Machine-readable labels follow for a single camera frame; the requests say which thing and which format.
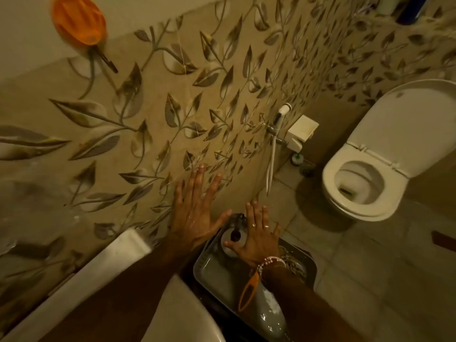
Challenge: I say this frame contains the white ceramic sink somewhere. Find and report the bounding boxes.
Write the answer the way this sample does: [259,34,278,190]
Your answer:
[0,228,227,342]

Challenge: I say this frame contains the person's left forearm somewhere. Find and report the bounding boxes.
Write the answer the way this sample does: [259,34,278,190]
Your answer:
[39,242,193,342]

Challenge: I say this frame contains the grey plastic basket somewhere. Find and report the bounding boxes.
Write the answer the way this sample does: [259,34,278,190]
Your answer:
[193,213,318,342]

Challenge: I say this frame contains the orange plastic wall holder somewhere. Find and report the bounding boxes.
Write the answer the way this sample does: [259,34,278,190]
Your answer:
[51,0,107,47]

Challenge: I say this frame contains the person's right hand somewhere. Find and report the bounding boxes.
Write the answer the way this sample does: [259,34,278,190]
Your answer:
[224,199,282,269]

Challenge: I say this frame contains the checkered cleaning cloth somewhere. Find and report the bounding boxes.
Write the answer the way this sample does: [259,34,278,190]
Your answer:
[277,245,307,280]

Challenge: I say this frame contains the dark blue bottle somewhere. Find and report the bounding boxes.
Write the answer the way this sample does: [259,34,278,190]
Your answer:
[396,0,431,25]

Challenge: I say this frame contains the orange plastic squeegee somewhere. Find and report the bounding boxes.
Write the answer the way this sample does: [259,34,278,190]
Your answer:
[237,270,261,313]

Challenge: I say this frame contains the red and white bead bracelets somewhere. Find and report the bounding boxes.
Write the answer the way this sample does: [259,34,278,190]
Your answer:
[256,256,287,278]

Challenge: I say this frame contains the person's left hand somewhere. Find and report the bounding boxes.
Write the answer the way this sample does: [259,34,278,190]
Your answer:
[167,163,233,253]

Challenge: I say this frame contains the person's right forearm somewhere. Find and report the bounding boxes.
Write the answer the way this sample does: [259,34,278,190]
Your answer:
[262,265,364,342]

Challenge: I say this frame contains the white toilet paper box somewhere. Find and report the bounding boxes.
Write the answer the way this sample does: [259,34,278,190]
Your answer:
[285,114,320,153]

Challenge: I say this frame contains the white spray bottle black trigger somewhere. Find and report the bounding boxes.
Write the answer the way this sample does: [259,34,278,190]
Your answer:
[220,213,250,259]

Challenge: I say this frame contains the white bidet sprayer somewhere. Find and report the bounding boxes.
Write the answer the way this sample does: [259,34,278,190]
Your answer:
[265,103,293,195]

